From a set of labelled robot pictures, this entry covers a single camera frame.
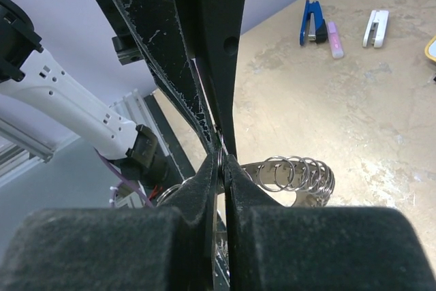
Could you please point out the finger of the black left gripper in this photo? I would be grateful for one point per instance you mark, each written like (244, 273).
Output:
(212, 32)

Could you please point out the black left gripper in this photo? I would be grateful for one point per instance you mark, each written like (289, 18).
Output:
(155, 26)

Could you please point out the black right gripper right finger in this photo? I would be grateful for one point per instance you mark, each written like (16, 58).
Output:
(274, 247)

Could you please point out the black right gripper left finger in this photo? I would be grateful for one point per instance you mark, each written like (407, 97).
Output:
(170, 247)

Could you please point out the large metal key ring disc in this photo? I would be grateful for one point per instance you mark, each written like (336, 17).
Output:
(293, 182)

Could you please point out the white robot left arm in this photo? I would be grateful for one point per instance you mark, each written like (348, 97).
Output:
(30, 74)

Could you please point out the blue stapler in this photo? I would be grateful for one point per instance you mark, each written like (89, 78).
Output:
(313, 27)

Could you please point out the pink eraser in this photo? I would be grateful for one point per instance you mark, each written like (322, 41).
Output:
(334, 41)

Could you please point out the white staple remover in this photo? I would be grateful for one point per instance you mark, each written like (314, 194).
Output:
(375, 31)

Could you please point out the small whiteboard on stand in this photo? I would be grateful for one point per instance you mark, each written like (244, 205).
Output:
(429, 51)

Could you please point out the aluminium frame rail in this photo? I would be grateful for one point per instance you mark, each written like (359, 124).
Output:
(23, 149)

